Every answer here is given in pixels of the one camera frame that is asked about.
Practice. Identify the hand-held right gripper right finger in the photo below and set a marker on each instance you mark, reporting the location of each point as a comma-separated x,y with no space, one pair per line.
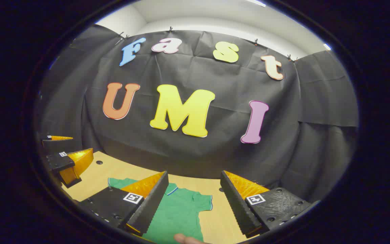
237,206

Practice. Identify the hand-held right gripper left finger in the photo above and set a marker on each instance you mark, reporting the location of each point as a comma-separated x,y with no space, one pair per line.
151,206

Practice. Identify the black backdrop cloth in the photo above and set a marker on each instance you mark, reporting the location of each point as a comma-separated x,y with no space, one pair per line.
215,152

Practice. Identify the ceiling light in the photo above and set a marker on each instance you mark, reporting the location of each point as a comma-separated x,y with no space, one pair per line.
327,46
256,2

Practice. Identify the green T-shirt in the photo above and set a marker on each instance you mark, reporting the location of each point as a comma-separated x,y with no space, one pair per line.
181,213

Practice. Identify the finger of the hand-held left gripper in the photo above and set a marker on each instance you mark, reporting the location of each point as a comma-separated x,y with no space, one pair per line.
69,183
54,138

